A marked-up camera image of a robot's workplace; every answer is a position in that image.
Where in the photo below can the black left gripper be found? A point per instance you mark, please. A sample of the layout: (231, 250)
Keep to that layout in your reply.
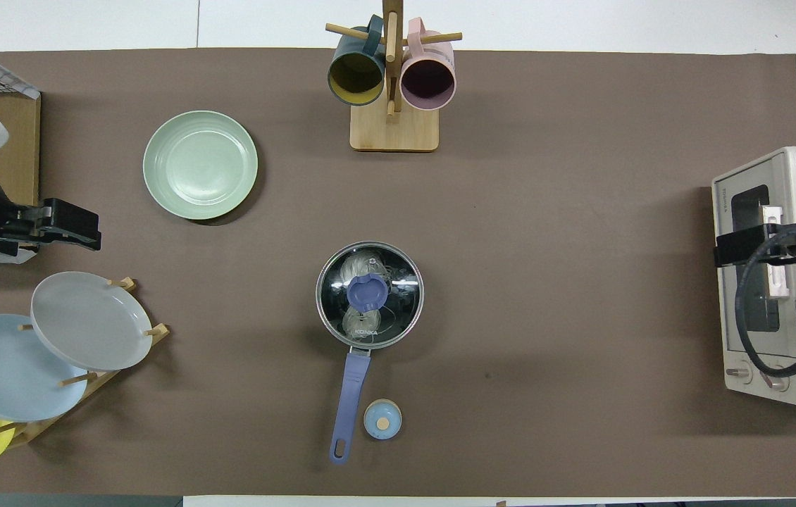
(67, 222)

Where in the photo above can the white vermicelli bundle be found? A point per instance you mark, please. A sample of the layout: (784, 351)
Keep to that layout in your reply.
(356, 266)

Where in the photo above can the glass lid blue knob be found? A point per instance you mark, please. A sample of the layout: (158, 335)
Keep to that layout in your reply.
(401, 296)

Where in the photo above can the grey plate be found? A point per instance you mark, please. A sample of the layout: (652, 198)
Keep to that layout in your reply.
(91, 322)

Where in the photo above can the light blue plate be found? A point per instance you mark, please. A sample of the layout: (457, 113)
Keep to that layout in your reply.
(7, 370)

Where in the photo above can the wooden plate rack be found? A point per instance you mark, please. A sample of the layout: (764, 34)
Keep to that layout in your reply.
(84, 391)

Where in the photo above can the pale green plate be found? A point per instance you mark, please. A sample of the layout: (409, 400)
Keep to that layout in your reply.
(199, 165)

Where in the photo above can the brown table mat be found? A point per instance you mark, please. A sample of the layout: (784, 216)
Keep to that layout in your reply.
(546, 317)

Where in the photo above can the dark teal mug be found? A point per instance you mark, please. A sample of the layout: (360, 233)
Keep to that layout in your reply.
(356, 74)

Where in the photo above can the wooden mug tree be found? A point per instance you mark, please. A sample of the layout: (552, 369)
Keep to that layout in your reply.
(394, 130)

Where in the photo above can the pink mug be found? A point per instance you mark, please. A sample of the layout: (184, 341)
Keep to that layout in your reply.
(428, 79)

